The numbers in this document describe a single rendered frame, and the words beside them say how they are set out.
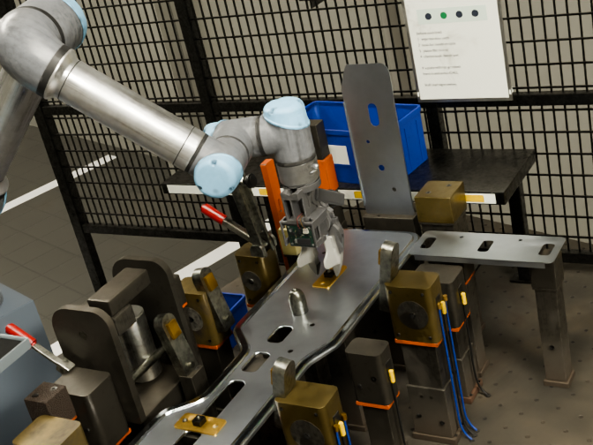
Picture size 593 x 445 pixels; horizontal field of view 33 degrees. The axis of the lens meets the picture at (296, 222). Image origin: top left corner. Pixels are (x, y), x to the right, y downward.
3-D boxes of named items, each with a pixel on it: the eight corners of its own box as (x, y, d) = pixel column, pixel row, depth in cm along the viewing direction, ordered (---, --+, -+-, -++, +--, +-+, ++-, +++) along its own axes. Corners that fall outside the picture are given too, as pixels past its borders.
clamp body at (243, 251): (297, 403, 211) (260, 258, 196) (258, 396, 216) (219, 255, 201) (311, 385, 216) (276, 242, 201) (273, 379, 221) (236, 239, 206)
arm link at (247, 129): (192, 139, 174) (252, 130, 172) (207, 116, 184) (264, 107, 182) (204, 179, 178) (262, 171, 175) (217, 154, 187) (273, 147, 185)
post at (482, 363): (482, 377, 205) (461, 256, 193) (459, 374, 207) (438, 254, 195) (490, 364, 208) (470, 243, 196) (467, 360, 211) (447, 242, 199)
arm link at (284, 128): (262, 98, 181) (307, 91, 179) (275, 153, 186) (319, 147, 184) (253, 114, 174) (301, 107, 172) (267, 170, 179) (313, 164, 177)
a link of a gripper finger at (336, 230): (326, 255, 190) (310, 215, 187) (329, 251, 192) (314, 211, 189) (346, 253, 188) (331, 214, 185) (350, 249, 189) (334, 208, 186)
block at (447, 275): (485, 409, 196) (465, 285, 184) (430, 400, 202) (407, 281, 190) (497, 387, 201) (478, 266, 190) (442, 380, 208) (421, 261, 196)
